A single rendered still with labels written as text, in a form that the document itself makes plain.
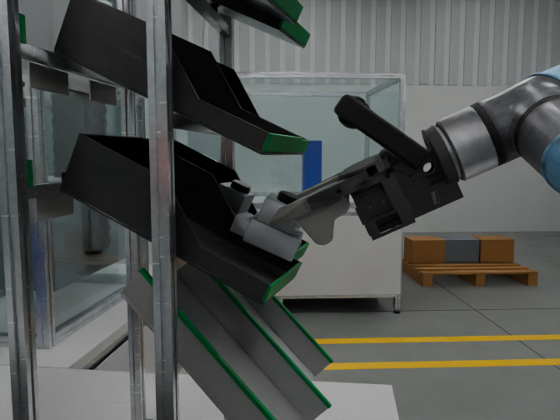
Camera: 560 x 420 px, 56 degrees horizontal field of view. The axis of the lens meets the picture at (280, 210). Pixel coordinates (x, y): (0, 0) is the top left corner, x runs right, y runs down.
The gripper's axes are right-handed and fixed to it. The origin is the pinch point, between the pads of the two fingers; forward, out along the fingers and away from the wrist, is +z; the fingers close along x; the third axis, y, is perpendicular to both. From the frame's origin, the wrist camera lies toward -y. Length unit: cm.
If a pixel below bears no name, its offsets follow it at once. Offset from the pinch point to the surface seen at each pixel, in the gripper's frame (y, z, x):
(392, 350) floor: 154, 28, 283
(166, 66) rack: -19.2, 2.5, -7.9
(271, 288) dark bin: 6.2, 2.9, -8.7
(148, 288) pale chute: 1.2, 16.7, -6.0
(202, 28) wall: -228, 140, 807
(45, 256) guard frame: -8, 69, 56
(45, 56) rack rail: -28.7, 17.3, -0.3
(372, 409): 46, 7, 32
